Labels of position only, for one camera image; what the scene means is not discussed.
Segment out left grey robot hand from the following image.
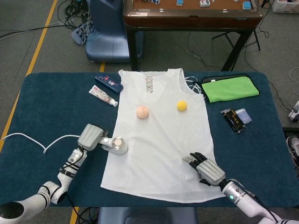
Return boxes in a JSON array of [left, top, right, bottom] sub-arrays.
[[77, 124, 108, 151]]

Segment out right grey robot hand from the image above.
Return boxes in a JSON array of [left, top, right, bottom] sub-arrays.
[[182, 152, 226, 187]]

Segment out white handheld steamer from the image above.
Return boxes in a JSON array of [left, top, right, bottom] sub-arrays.
[[99, 136, 129, 155]]

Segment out white sleeveless shirt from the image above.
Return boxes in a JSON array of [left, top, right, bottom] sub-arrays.
[[100, 68, 230, 203]]

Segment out white cable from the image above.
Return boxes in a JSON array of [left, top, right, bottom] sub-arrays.
[[1, 133, 81, 154]]

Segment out white toothpaste tube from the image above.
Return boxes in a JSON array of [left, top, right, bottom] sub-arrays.
[[88, 85, 119, 108]]

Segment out dark teal table cover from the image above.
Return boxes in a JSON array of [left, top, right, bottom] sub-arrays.
[[0, 71, 299, 208]]

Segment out black gold-lettered packet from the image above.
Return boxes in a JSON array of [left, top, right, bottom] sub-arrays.
[[221, 107, 248, 135]]

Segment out navy printed carton box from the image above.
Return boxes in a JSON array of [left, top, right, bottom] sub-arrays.
[[94, 74, 124, 94]]

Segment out peach foam ball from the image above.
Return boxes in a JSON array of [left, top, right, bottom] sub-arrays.
[[136, 105, 151, 120]]

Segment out small blue-grey packet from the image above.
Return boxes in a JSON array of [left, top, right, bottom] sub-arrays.
[[235, 107, 253, 124]]

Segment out green microfiber cloth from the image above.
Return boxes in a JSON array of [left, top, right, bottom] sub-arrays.
[[201, 74, 260, 103]]

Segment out grey pink sneaker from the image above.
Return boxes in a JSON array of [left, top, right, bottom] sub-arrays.
[[286, 136, 299, 168]]

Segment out black trouser leg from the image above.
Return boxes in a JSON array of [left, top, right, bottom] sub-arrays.
[[282, 127, 299, 141]]

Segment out blue standing machine body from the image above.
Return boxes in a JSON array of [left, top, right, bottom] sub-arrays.
[[85, 0, 144, 63]]

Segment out grey power strip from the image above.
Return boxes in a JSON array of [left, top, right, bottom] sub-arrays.
[[71, 22, 96, 46]]

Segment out brown mahjong table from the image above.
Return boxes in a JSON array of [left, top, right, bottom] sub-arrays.
[[123, 0, 264, 72]]

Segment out white storage box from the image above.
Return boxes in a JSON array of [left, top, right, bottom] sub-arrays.
[[271, 0, 299, 14]]

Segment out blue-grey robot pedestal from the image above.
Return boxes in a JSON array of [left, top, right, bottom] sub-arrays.
[[97, 206, 198, 224]]

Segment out black floor cable bundle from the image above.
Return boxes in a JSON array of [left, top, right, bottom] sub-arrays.
[[56, 0, 95, 35]]

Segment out long black floor cable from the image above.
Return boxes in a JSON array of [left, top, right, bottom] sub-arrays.
[[0, 22, 78, 39]]

